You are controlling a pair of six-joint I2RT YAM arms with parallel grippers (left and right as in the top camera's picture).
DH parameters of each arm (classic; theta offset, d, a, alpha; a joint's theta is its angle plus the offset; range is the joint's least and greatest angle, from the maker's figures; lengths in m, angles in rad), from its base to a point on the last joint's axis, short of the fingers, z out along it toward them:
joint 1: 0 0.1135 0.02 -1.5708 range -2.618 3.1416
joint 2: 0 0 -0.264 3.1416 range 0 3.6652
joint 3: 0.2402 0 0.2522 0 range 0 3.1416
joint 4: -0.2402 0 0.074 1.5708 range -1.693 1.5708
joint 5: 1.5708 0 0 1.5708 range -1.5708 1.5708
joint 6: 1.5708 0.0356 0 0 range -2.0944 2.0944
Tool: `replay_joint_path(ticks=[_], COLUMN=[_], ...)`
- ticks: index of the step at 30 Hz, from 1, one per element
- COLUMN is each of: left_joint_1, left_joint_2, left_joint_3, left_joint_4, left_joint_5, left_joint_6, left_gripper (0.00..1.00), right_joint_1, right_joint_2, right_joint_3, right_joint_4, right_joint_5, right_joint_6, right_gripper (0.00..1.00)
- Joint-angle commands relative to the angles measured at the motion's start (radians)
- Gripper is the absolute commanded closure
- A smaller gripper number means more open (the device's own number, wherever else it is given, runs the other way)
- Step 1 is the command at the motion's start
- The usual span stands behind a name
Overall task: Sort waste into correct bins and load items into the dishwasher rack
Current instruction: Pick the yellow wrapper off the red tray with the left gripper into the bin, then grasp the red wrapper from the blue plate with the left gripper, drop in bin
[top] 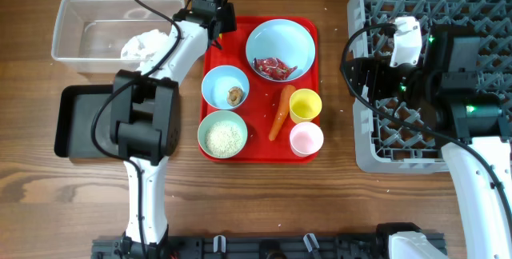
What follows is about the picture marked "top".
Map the white tissue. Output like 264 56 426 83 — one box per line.
120 29 169 60

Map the light blue bowl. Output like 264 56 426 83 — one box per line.
202 65 250 110

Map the yellow plastic cup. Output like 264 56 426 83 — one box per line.
290 89 322 124

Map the light blue plate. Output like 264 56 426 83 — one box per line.
246 18 317 82

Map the red foil wrapper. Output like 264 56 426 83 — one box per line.
252 58 297 81

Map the brown food scrap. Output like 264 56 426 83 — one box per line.
226 86 244 106

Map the orange carrot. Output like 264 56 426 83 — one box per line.
268 85 296 141

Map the pink plastic cup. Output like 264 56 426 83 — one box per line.
290 122 324 157

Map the green bowl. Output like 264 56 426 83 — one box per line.
198 110 248 159

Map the white rice pile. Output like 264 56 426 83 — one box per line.
205 121 244 158

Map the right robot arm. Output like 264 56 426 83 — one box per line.
340 22 511 258

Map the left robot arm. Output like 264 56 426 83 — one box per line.
109 0 236 258

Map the grey dishwasher rack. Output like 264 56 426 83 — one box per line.
347 0 511 174

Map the red serving tray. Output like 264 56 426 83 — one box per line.
199 16 319 164

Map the clear plastic bin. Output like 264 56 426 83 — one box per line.
51 0 171 74

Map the black plastic tray bin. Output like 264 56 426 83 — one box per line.
54 85 113 161

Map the left black cable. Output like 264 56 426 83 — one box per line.
90 0 185 259

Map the black cable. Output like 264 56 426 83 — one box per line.
339 22 512 228
90 0 185 259

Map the right black cable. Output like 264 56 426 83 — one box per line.
339 22 512 228

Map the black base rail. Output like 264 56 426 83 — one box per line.
90 233 448 259

